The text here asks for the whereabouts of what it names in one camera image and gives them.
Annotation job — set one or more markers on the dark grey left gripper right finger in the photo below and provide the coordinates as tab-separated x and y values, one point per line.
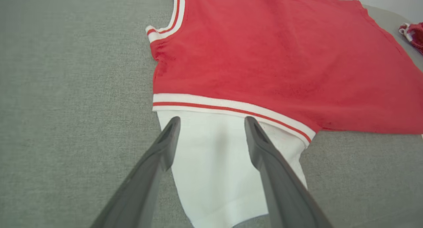
284	195

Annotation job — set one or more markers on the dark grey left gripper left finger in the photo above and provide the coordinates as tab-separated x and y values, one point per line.
142	191

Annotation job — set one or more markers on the red t-shirt with white sleeves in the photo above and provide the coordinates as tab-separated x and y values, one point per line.
264	56

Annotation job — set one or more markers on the red shorts with white stripe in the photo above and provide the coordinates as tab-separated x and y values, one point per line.
414	36

